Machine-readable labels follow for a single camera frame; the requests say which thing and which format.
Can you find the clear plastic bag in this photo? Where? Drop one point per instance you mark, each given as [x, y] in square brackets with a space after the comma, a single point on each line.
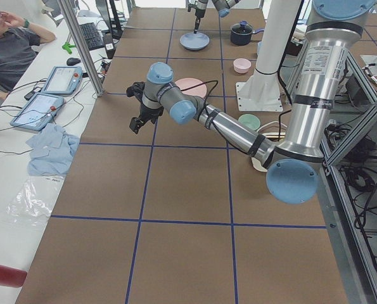
[33, 204]

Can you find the dark pot with glass lid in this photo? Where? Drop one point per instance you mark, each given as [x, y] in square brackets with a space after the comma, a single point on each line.
[242, 32]

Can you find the black keyboard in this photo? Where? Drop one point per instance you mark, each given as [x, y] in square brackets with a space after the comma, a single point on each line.
[91, 36]

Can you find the green bowl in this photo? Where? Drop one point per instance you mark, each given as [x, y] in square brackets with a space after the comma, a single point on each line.
[250, 120]

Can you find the light blue cup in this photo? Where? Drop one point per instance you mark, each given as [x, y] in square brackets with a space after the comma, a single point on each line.
[259, 45]

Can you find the near teach pendant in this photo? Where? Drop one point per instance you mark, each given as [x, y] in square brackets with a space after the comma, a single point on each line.
[38, 112]

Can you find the pink bowl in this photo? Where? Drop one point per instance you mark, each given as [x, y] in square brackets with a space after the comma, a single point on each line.
[241, 65]

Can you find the red bottle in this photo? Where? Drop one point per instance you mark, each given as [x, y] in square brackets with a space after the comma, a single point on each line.
[11, 277]

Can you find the aluminium frame post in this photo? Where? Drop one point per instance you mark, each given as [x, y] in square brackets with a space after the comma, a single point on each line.
[76, 33]

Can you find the green plastic clamp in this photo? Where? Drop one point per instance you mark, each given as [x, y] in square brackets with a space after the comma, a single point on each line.
[68, 47]

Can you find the black computer mouse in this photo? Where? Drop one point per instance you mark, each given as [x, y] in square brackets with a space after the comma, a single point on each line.
[73, 61]

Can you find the cream toaster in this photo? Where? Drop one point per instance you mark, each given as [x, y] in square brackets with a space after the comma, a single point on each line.
[257, 165]

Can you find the far teach pendant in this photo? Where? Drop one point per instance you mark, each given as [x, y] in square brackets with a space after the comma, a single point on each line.
[63, 80]

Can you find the pink plate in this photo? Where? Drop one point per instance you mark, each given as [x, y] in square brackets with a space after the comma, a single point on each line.
[192, 86]

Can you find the teach pendant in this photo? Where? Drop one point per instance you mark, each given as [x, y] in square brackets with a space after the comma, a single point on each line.
[63, 80]
[38, 112]

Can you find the seated person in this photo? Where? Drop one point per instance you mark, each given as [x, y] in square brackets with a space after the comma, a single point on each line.
[17, 38]

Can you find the light blue cloth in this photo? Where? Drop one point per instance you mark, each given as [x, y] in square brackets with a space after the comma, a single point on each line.
[53, 150]

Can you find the blue plate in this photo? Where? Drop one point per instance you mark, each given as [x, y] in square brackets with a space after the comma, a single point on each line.
[194, 41]

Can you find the white camera stand pedestal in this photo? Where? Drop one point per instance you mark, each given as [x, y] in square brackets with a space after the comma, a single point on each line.
[261, 91]

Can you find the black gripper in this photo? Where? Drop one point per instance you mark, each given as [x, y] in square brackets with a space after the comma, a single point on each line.
[149, 113]
[197, 13]

